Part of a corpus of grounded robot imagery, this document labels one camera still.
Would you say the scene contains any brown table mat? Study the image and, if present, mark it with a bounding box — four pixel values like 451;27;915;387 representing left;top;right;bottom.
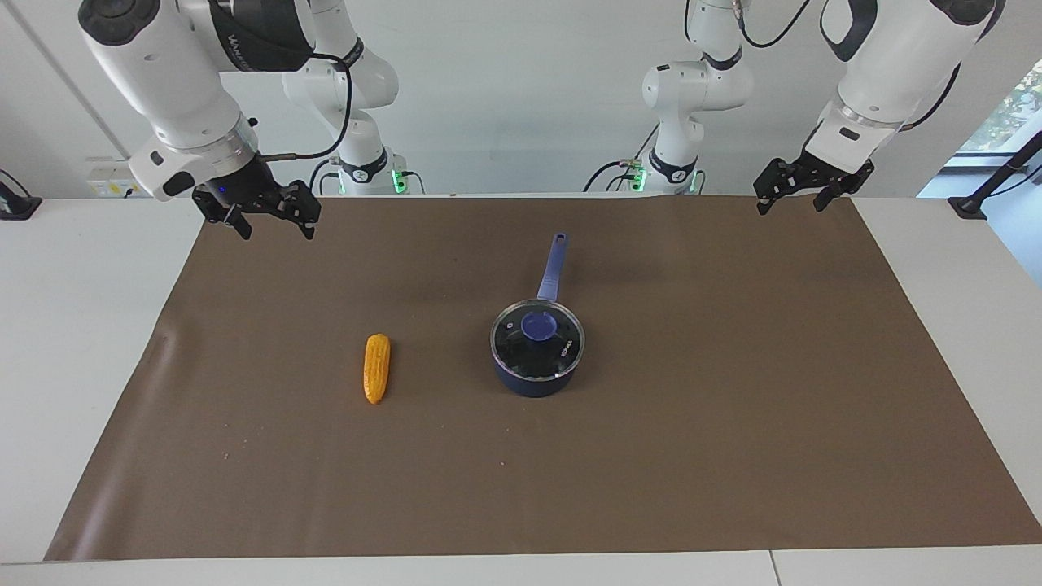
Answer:
43;194;1042;562

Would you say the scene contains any yellow corn cob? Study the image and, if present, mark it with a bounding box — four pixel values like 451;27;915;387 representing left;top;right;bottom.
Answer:
363;334;392;405

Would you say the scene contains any white wall socket box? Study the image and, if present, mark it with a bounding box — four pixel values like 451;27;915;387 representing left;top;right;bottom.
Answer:
85;159;155;199

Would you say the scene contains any black right arm base cable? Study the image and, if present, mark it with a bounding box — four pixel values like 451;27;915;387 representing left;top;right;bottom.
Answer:
308;157;343;196

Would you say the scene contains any window with green view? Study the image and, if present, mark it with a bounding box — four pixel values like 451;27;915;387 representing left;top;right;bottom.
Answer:
957;59;1042;157

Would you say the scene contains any black left arm gripper cable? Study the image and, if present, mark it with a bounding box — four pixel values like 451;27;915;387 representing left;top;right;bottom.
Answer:
733;0;815;49

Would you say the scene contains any black right arm gripper cable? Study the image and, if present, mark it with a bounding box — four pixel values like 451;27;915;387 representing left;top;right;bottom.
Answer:
260;52;353;162

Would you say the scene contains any black arm gripper cable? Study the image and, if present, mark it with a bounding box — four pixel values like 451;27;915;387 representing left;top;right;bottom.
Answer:
260;52;353;162
733;0;815;49

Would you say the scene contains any glass lid with blue knob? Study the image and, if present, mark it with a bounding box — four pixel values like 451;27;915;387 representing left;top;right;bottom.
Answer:
490;299;586;381

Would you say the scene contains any blue saucepan with handle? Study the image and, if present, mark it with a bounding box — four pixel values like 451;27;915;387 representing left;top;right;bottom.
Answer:
489;233;586;398

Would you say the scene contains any black arm base cable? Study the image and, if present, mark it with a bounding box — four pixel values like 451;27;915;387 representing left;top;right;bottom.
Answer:
308;157;343;196
582;122;662;195

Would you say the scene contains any black clamp stand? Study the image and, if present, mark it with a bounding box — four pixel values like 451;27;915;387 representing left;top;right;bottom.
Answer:
0;168;43;221

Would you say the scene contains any black left arm base cable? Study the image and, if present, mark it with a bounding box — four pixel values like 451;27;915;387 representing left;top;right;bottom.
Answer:
582;122;662;195

